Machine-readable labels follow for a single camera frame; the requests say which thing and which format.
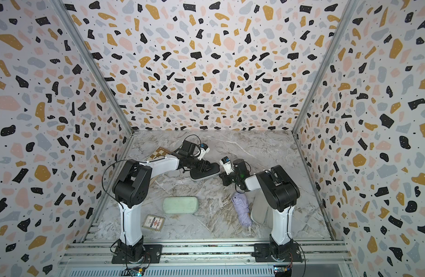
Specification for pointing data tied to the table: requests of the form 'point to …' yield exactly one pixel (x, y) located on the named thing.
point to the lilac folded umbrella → (241, 202)
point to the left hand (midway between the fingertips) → (211, 165)
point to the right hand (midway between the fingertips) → (221, 175)
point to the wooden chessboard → (160, 151)
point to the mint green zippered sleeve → (180, 205)
